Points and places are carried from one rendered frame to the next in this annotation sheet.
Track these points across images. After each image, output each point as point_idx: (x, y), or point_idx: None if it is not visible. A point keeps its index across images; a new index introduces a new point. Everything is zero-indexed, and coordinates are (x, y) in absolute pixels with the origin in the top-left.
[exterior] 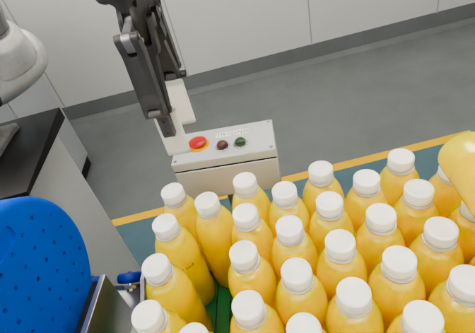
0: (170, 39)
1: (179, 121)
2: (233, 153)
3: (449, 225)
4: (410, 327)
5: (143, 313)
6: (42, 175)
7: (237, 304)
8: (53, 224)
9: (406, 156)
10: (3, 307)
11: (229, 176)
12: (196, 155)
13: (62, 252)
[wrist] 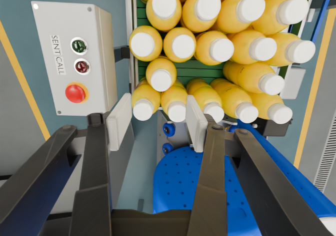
0: (43, 166)
1: (199, 110)
2: (95, 54)
3: None
4: None
5: (248, 115)
6: (63, 207)
7: (264, 56)
8: (172, 188)
9: None
10: (235, 192)
11: (108, 62)
12: (93, 93)
13: (178, 174)
